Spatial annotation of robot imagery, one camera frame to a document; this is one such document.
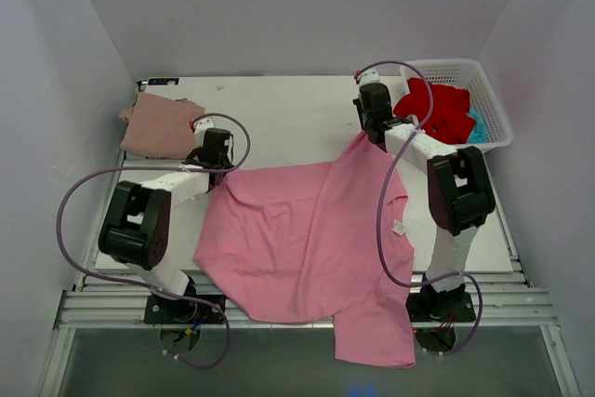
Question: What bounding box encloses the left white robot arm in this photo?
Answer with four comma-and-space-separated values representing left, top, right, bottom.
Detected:
99, 127, 233, 323

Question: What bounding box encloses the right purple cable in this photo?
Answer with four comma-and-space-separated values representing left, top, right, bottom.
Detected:
355, 60, 483, 357

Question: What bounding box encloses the blue label sticker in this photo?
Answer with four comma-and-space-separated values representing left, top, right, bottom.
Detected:
145, 77, 179, 86

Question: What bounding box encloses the folded dusty pink t shirt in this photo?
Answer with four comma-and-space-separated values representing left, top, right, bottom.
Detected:
119, 92, 205, 159

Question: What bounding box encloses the aluminium rail frame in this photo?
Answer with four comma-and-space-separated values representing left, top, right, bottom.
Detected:
50, 150, 559, 397

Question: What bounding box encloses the teal t shirt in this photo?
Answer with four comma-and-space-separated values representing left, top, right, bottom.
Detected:
467, 108, 488, 145

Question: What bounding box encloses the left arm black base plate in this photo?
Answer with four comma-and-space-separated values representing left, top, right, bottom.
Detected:
143, 295, 223, 325

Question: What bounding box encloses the red t shirt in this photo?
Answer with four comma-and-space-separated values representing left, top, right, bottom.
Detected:
393, 77, 475, 145

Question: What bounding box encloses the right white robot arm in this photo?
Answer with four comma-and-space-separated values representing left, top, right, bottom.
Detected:
353, 82, 496, 323

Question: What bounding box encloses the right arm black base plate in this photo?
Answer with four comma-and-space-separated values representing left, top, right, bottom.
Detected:
406, 285, 476, 323

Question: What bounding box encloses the white plastic mesh basket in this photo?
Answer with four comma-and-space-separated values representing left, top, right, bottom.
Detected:
408, 59, 513, 153

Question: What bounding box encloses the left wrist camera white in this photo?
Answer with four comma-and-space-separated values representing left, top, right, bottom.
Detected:
191, 117, 216, 137

